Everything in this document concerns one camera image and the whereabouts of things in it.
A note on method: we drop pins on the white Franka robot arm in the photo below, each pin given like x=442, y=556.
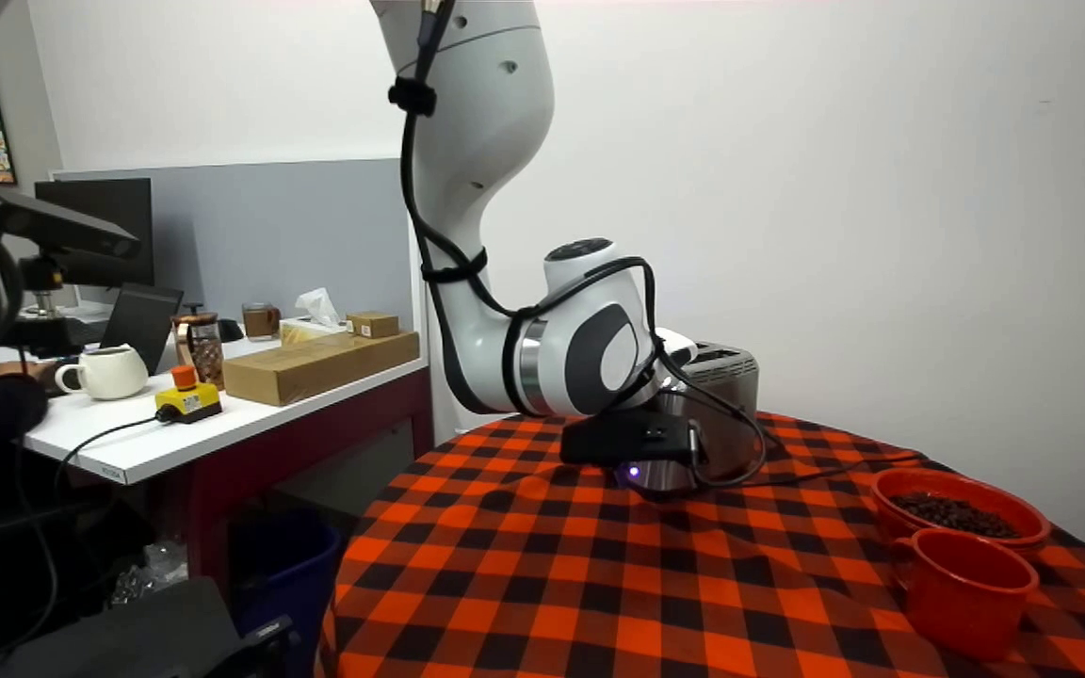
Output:
x=489, y=138

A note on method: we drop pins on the white desk with red frame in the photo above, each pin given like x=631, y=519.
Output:
x=177, y=433

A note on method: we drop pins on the yellow emergency stop button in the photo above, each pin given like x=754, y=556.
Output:
x=189, y=400

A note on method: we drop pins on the flat cardboard box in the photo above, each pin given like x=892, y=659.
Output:
x=316, y=363

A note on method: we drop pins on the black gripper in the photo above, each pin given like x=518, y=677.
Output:
x=624, y=440

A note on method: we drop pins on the red black checkered tablecloth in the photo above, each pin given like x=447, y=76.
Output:
x=641, y=588

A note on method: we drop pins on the black computer monitor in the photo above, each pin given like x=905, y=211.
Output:
x=104, y=211

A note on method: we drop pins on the black camera stand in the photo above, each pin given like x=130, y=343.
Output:
x=16, y=219

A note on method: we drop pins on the red bowl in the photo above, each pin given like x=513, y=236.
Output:
x=957, y=511

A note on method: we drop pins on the red cup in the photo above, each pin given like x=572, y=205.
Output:
x=970, y=603

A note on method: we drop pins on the small brown box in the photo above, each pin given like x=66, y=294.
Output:
x=373, y=327

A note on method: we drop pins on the tissue box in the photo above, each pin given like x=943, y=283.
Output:
x=314, y=328

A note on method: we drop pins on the grey partition panel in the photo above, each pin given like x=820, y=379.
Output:
x=278, y=233

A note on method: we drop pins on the black laptop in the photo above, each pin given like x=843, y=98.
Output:
x=142, y=327

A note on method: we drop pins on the white teapot mug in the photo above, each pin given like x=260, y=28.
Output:
x=108, y=374

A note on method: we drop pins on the blue bin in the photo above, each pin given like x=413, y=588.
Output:
x=285, y=569

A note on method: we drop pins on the silver two-slot toaster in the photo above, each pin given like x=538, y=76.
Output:
x=725, y=379

